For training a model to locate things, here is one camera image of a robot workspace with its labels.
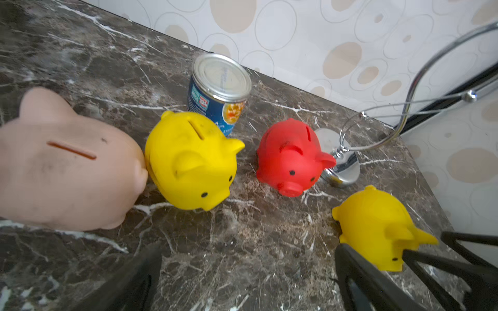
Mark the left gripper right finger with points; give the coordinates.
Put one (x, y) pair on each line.
(364, 287)

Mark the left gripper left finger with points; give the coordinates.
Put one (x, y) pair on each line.
(132, 287)

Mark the yellow piggy bank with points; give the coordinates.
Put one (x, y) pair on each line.
(377, 226)
(191, 161)

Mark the red piggy bank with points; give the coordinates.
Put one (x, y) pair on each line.
(290, 158)

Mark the pink piggy bank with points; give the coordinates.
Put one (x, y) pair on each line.
(64, 171)

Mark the chrome mug tree stand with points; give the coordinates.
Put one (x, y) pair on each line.
(348, 168)

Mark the soup can blue label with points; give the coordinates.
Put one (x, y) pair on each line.
(219, 89)

